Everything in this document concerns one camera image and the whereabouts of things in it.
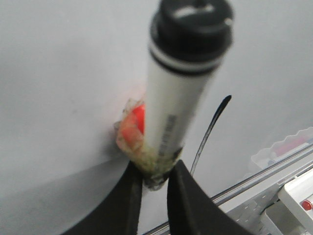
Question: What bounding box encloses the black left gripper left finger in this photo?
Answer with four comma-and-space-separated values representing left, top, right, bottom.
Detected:
64, 162, 142, 235

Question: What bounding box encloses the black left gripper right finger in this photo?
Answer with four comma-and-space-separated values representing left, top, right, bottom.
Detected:
167, 160, 251, 235

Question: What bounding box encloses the red round magnet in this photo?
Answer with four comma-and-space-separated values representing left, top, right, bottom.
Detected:
113, 98, 145, 153

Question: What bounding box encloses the white whiteboard marker pen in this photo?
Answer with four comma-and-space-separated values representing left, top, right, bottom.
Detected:
135, 0, 233, 190

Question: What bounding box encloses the white box with red button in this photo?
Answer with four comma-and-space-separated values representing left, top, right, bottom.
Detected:
278, 174, 313, 234

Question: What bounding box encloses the clear plastic storage box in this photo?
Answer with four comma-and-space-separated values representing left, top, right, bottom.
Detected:
248, 127, 313, 173

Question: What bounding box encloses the aluminium whiteboard tray rail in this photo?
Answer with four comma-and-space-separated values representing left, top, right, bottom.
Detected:
139, 146, 313, 235

